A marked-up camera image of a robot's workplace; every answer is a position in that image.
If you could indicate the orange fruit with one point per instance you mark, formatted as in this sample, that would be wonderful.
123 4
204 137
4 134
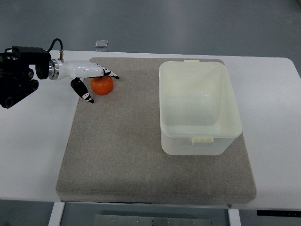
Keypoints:
102 85

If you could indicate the grey felt mat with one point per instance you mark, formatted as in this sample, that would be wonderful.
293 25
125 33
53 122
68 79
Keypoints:
114 151

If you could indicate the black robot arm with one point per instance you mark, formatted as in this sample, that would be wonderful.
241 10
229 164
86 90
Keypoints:
18 65

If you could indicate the white right table leg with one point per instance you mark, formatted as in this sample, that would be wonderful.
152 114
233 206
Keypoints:
234 216

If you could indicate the white table leg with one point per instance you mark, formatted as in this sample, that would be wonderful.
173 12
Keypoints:
56 214
234 216

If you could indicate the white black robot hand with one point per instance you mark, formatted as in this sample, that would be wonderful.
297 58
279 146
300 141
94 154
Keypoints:
75 70

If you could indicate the white plastic box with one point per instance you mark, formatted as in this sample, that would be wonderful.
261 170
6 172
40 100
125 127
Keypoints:
198 110

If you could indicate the black table control panel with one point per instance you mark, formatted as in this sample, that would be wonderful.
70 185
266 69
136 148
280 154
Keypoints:
279 213

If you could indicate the white left table leg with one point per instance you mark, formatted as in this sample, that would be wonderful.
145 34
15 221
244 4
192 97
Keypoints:
56 214

